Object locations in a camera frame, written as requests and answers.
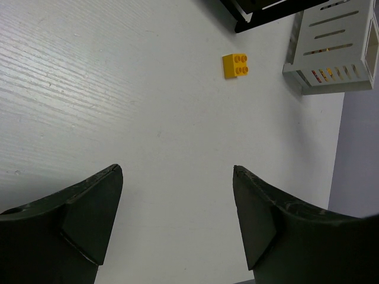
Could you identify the white slotted container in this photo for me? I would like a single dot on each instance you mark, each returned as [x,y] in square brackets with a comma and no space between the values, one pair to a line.
[337,48]

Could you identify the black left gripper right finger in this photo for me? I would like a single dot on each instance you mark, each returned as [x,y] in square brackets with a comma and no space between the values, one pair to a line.
[287,240]

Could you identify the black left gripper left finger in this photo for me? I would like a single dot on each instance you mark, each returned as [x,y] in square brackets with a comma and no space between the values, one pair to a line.
[63,237]

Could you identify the yellow square lego brick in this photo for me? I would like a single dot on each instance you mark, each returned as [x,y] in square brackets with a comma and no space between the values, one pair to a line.
[235,65]

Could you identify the black slotted container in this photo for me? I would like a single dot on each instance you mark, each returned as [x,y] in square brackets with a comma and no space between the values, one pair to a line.
[241,16]

